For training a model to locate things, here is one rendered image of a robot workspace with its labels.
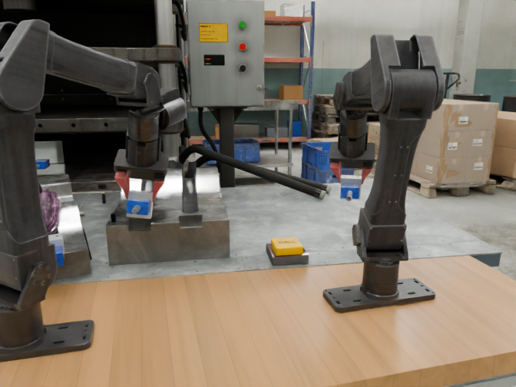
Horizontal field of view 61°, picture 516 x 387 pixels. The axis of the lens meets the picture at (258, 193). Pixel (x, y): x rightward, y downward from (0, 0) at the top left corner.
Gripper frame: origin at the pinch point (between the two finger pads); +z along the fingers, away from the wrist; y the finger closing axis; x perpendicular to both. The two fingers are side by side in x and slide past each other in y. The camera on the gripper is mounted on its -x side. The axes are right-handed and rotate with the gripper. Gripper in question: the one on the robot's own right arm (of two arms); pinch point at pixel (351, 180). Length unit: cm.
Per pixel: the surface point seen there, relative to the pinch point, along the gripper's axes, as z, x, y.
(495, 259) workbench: 12.9, 10.6, -33.8
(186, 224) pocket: -2.9, 21.4, 35.5
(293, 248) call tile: 0.2, 23.0, 10.9
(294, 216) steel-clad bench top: 18.4, -3.9, 15.7
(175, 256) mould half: -0.4, 28.6, 36.1
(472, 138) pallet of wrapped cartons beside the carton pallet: 200, -299, -108
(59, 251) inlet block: -13, 39, 53
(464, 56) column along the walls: 307, -696, -168
